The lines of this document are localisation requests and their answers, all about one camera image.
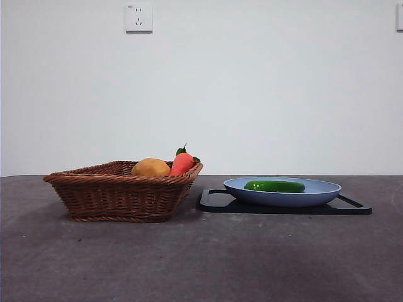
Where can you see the white wall socket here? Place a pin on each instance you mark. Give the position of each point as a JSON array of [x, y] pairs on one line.
[[139, 17]]

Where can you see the green pepper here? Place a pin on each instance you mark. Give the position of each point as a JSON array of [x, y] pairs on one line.
[[274, 186]]

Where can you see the white wall switch plate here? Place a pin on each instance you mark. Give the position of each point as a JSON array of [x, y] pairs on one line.
[[400, 17]]

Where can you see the yellow-brown potato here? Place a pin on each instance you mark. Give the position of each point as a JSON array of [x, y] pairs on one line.
[[150, 167]]

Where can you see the orange carrot with green leaves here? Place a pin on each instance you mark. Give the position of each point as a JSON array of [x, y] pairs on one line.
[[181, 164]]

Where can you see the brown wicker basket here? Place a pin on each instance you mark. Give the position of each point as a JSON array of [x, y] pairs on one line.
[[119, 196]]

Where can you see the blue round plate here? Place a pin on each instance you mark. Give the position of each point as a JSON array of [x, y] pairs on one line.
[[283, 199]]

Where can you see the black rectangular tray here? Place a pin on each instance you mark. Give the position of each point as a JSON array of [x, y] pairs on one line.
[[215, 206]]

